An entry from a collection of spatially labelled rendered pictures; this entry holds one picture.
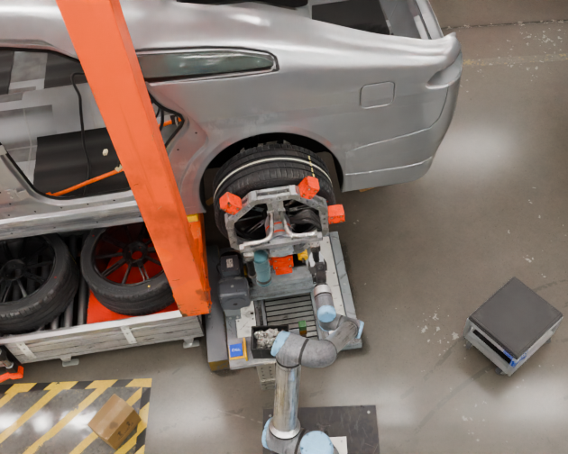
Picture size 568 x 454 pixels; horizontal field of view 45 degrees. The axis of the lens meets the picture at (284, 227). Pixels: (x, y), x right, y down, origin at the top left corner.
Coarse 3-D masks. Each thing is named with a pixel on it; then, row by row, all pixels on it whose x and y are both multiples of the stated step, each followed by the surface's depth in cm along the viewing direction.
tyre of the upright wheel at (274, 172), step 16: (272, 144) 353; (288, 144) 355; (240, 160) 353; (256, 160) 348; (272, 160) 347; (288, 160) 348; (304, 160) 353; (320, 160) 365; (224, 176) 357; (240, 176) 347; (256, 176) 342; (272, 176) 341; (288, 176) 342; (304, 176) 346; (320, 176) 355; (224, 192) 351; (240, 192) 347; (320, 192) 356; (224, 224) 367
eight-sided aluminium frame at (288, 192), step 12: (252, 192) 343; (264, 192) 343; (276, 192) 344; (288, 192) 342; (252, 204) 343; (312, 204) 350; (324, 204) 353; (228, 216) 352; (240, 216) 350; (324, 216) 359; (228, 228) 356; (324, 228) 369; (240, 240) 374; (300, 252) 384
